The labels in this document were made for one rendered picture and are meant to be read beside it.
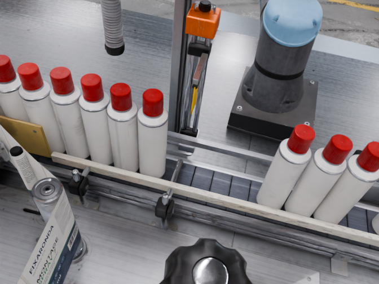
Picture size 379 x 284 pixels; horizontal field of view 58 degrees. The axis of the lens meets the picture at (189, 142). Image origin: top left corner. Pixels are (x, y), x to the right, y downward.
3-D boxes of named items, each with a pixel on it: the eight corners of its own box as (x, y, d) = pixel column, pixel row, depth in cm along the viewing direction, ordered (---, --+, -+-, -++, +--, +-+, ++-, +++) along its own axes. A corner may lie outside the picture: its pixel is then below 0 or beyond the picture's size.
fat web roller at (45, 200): (53, 258, 56) (20, 199, 42) (66, 233, 59) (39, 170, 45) (79, 266, 56) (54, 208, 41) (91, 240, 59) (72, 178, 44)
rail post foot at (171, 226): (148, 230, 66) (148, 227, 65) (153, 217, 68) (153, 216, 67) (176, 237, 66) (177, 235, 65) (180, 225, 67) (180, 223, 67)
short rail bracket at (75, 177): (74, 210, 67) (62, 175, 58) (88, 184, 71) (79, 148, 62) (89, 214, 67) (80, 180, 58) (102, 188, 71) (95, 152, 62)
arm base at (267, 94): (232, 101, 84) (238, 67, 76) (252, 67, 93) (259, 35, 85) (293, 120, 80) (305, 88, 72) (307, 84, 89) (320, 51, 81)
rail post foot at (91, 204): (68, 207, 68) (68, 205, 67) (75, 196, 70) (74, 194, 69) (95, 215, 67) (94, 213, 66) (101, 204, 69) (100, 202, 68)
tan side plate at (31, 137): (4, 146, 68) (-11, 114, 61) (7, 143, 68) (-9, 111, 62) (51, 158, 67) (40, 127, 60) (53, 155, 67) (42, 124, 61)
